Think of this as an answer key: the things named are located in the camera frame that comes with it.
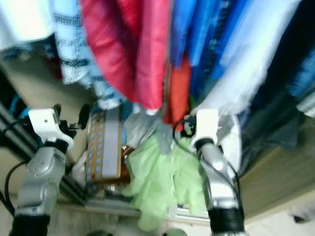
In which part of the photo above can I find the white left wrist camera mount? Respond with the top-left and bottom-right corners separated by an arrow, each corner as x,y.
28,108 -> 72,148

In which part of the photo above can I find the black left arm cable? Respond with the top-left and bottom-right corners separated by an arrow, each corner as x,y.
2,120 -> 30,203

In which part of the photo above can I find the dark hanging garment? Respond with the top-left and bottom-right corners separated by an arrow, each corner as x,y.
239,0 -> 315,163

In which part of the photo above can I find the pale bluish white garment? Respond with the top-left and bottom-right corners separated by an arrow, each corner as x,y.
192,0 -> 303,131

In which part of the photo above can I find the blue hanging garment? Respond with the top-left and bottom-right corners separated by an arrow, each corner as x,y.
170,0 -> 252,99

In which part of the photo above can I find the orange hanging garment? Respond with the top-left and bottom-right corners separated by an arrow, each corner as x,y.
165,57 -> 192,129

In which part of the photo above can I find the orange patterned box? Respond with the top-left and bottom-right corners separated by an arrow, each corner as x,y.
85,108 -> 131,185

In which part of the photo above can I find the light blue checked garment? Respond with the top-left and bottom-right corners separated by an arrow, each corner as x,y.
52,0 -> 124,111

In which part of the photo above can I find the metal wardrobe door rail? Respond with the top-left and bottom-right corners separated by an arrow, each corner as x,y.
64,194 -> 210,227

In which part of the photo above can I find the red hanging garment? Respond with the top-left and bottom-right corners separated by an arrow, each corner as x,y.
79,0 -> 170,111

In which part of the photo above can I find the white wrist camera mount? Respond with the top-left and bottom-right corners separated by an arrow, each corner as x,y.
28,108 -> 72,148
189,109 -> 221,148

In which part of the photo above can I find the grey plastic bag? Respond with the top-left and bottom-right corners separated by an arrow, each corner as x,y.
123,106 -> 173,148

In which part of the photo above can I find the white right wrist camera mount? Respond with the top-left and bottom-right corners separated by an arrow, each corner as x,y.
189,109 -> 221,148

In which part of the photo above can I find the white hanging garment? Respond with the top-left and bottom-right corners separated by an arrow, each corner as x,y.
0,0 -> 60,50

